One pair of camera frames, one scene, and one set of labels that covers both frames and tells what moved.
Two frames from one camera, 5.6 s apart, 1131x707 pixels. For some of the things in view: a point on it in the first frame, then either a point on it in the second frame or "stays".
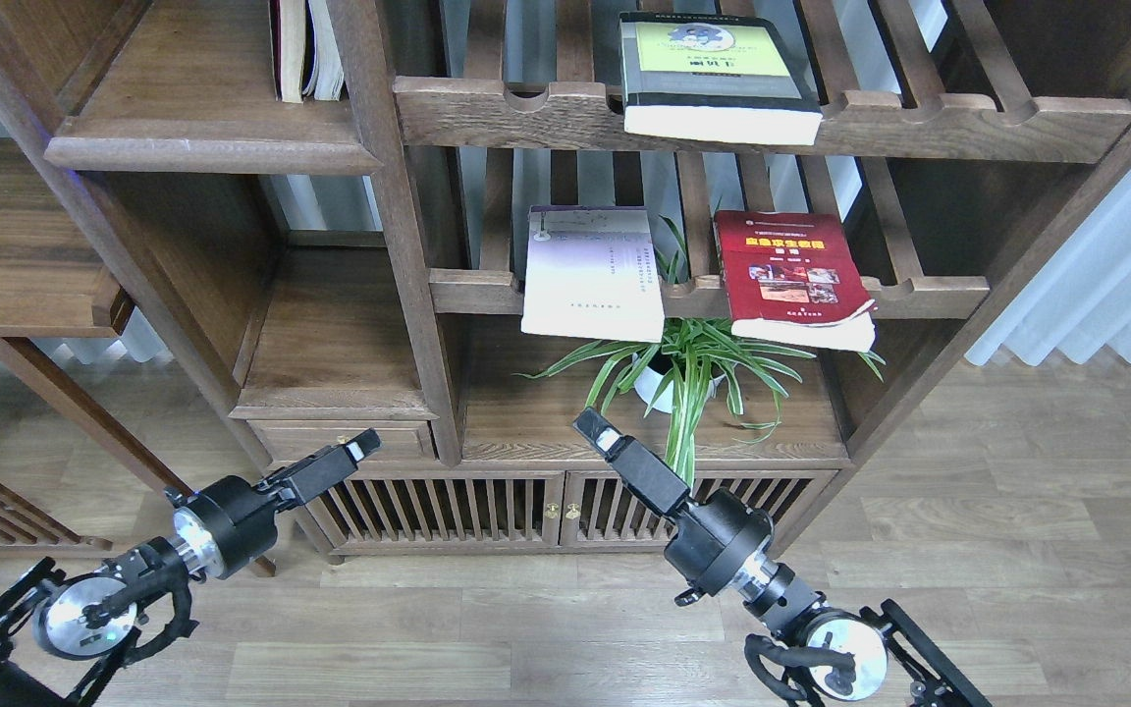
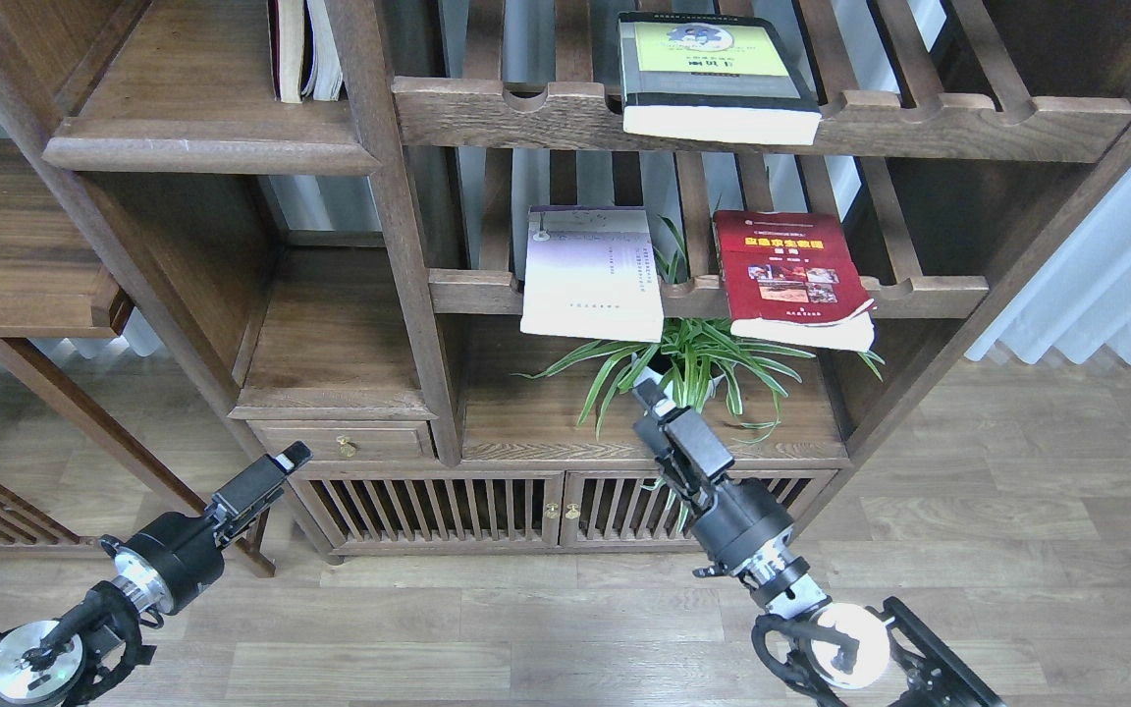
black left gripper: (230, 526) to (174, 558)
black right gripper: (709, 537) to (745, 526)
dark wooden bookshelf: (758, 231) stays
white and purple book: (592, 272) stays
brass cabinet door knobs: (552, 513) stays
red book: (793, 280) stays
